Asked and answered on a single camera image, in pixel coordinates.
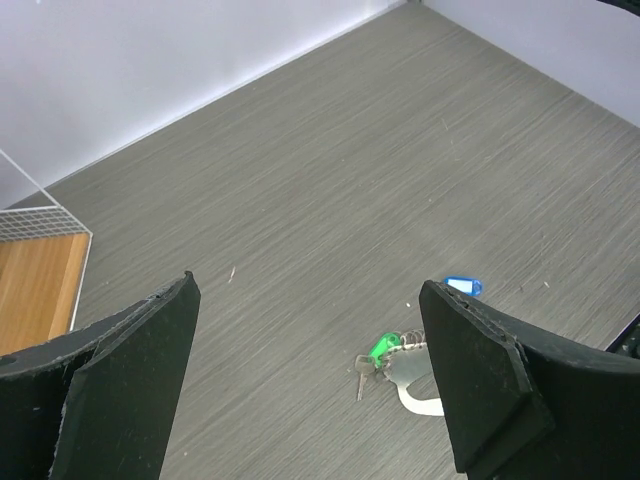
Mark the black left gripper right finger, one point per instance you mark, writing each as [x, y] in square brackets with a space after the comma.
[521, 402]

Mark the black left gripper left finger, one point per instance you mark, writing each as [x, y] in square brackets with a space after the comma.
[100, 402]

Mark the green key tag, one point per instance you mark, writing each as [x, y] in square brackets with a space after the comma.
[383, 345]

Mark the blue key tag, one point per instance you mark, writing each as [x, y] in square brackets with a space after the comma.
[470, 286]

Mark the small silver key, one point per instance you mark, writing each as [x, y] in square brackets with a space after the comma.
[364, 366]

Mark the white wire shelf rack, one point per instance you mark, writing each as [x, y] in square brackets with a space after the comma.
[44, 255]

